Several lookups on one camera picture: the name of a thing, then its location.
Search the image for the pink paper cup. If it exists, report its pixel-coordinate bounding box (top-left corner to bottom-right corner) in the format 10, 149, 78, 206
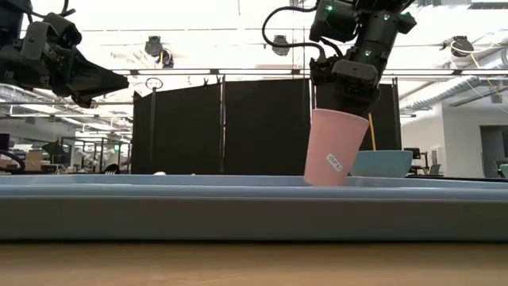
303, 108, 371, 187

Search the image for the blue bowl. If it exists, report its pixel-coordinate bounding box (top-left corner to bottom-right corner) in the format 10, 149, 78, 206
349, 149, 414, 179

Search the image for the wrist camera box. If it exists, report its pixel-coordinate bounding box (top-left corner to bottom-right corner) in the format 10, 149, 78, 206
331, 59, 379, 91
21, 11, 83, 61

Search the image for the black arched cable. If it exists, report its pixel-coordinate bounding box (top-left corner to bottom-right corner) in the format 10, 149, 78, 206
0, 149, 27, 175

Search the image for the black folding partition screen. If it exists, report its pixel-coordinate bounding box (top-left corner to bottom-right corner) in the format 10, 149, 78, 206
131, 77, 402, 176

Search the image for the black overhead camera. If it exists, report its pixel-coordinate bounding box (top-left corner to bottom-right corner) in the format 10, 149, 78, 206
271, 34, 291, 57
441, 35, 475, 58
144, 35, 175, 69

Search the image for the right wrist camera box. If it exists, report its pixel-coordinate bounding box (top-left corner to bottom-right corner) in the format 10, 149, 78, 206
331, 59, 379, 91

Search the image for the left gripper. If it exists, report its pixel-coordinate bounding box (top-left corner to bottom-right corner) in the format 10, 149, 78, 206
0, 39, 130, 110

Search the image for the brown cardboard box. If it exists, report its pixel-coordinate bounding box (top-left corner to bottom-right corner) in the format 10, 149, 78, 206
23, 149, 44, 172

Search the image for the blue plastic tray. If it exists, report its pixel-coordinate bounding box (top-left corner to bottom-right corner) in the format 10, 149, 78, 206
0, 173, 508, 242

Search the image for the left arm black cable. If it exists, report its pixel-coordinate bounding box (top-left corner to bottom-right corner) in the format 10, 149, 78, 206
23, 0, 77, 20

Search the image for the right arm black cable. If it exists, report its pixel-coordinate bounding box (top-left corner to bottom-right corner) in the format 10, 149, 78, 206
261, 5, 339, 61

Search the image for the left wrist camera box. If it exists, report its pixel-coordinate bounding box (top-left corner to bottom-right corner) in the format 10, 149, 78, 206
21, 11, 83, 61

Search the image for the wooden utensil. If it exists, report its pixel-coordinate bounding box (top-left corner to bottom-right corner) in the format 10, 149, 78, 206
368, 112, 378, 152

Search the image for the silver ceiling duct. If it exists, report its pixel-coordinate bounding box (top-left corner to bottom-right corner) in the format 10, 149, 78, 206
399, 74, 508, 117

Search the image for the black desk lamp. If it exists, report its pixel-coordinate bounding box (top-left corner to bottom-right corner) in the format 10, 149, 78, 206
40, 139, 67, 157

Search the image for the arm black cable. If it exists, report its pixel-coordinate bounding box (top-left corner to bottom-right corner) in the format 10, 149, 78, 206
261, 5, 339, 61
23, 0, 77, 20

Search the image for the black ring-topped pole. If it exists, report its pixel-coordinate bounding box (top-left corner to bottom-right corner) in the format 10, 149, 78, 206
144, 76, 164, 174

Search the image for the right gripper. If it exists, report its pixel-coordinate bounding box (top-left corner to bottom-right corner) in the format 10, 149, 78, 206
309, 56, 381, 120

